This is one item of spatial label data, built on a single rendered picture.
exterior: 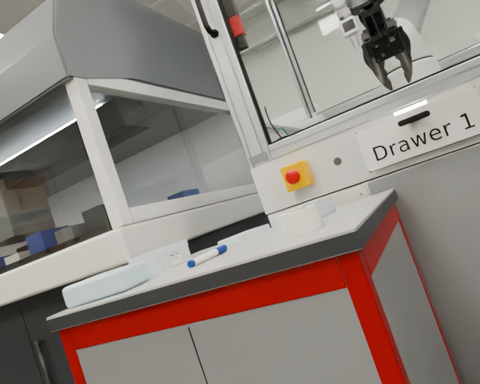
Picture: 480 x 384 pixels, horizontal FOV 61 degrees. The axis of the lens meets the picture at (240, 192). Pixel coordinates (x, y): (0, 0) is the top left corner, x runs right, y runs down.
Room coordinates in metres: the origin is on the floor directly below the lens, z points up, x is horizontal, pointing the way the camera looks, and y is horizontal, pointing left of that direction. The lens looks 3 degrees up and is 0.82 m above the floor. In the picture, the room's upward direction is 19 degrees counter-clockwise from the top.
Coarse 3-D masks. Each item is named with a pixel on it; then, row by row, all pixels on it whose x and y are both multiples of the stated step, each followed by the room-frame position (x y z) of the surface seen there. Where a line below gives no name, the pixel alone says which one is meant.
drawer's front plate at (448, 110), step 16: (448, 96) 0.97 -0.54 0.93; (464, 96) 0.95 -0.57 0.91; (416, 112) 1.00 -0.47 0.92; (432, 112) 0.98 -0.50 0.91; (448, 112) 0.97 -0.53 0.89; (464, 112) 0.96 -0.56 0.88; (368, 128) 1.05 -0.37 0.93; (384, 128) 1.03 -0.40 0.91; (400, 128) 1.02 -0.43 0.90; (416, 128) 1.00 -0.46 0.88; (432, 128) 0.99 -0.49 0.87; (448, 128) 0.98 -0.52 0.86; (464, 128) 0.96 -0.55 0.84; (368, 144) 1.06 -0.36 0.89; (384, 144) 1.04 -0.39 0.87; (400, 144) 1.03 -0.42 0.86; (432, 144) 1.00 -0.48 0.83; (448, 144) 0.98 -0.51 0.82; (368, 160) 1.06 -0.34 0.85; (384, 160) 1.05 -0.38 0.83; (400, 160) 1.03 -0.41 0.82
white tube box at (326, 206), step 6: (324, 198) 0.91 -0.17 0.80; (330, 198) 0.93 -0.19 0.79; (306, 204) 0.98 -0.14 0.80; (318, 204) 0.89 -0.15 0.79; (324, 204) 0.90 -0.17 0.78; (330, 204) 0.92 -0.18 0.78; (288, 210) 0.94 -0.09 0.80; (324, 210) 0.90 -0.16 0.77; (330, 210) 0.91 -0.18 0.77; (276, 216) 0.89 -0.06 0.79; (324, 216) 0.89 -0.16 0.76; (276, 222) 0.89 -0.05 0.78
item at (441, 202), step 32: (448, 160) 1.00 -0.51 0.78; (352, 192) 1.11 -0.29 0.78; (416, 192) 1.04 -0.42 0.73; (448, 192) 1.01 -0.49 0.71; (416, 224) 1.06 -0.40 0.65; (448, 224) 1.02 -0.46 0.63; (416, 256) 1.07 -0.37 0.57; (448, 256) 1.04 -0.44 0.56; (448, 288) 1.05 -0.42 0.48; (448, 320) 1.06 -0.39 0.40
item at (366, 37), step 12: (384, 0) 0.78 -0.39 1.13; (360, 12) 0.77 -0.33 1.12; (372, 12) 0.77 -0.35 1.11; (372, 24) 0.80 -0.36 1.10; (384, 24) 0.80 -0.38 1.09; (396, 24) 0.79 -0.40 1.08; (372, 36) 0.80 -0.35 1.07; (384, 36) 0.80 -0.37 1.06; (396, 36) 0.79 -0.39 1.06; (372, 48) 0.82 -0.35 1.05; (384, 48) 0.81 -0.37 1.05; (396, 48) 0.80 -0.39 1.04
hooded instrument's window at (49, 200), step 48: (48, 96) 1.20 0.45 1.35; (96, 96) 1.25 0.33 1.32; (0, 144) 1.32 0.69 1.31; (48, 144) 1.23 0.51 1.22; (144, 144) 1.39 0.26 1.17; (192, 144) 1.67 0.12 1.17; (240, 144) 2.10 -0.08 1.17; (0, 192) 1.35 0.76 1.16; (48, 192) 1.25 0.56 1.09; (96, 192) 1.17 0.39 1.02; (144, 192) 1.32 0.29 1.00; (192, 192) 1.57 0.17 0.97; (0, 240) 1.38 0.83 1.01; (48, 240) 1.28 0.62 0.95
